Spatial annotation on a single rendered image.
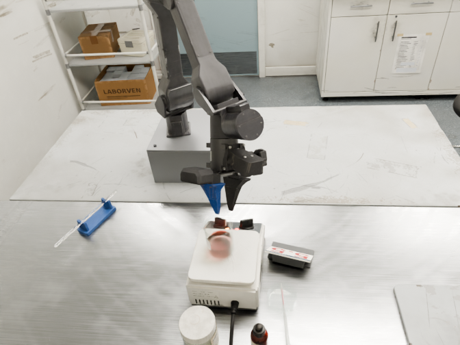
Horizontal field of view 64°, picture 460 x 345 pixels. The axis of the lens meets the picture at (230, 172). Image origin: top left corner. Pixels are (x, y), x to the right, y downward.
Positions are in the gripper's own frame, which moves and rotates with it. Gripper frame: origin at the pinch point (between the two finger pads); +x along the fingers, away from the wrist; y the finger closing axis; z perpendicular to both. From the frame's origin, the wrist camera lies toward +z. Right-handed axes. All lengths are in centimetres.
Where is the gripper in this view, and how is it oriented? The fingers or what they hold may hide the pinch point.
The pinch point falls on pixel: (224, 196)
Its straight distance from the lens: 76.7
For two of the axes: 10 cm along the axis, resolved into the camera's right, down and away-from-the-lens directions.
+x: 0.0, 9.9, 1.5
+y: 7.1, -1.1, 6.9
